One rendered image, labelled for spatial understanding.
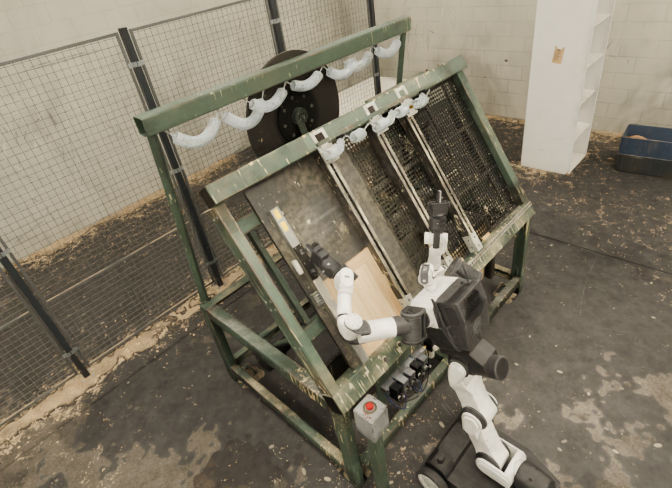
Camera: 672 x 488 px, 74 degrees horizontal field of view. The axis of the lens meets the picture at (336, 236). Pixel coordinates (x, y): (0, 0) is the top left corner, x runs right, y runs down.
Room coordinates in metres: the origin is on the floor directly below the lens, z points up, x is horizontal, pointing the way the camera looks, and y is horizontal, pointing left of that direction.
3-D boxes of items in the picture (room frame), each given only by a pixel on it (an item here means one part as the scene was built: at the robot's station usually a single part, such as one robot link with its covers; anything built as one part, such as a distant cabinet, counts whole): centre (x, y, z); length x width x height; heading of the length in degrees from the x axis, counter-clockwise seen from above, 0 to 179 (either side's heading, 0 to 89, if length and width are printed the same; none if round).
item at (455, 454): (1.28, -0.67, 0.19); 0.64 x 0.52 x 0.33; 41
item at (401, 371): (1.62, -0.31, 0.69); 0.50 x 0.14 x 0.24; 131
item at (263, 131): (2.86, 0.10, 1.85); 0.80 x 0.06 x 0.80; 131
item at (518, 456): (1.26, -0.69, 0.28); 0.21 x 0.20 x 0.13; 41
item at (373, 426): (1.28, -0.02, 0.84); 0.12 x 0.12 x 0.18; 41
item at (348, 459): (2.61, -0.25, 0.41); 2.20 x 1.38 x 0.83; 131
